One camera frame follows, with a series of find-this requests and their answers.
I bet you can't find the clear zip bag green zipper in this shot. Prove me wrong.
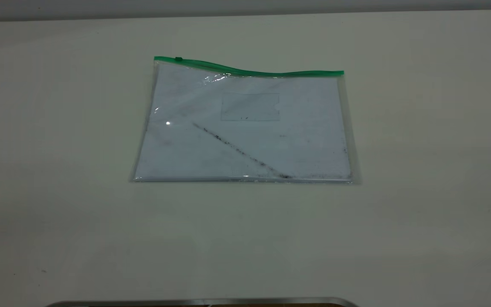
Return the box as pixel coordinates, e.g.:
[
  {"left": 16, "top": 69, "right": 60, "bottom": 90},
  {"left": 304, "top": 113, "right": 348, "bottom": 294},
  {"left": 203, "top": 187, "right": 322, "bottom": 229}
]
[{"left": 130, "top": 55, "right": 362, "bottom": 185}]

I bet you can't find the metal-edged object at bottom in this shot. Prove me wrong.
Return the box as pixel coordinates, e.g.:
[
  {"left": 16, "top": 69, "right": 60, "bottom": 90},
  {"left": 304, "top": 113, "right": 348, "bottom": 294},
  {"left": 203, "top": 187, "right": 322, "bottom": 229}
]
[{"left": 45, "top": 297, "right": 359, "bottom": 307}]

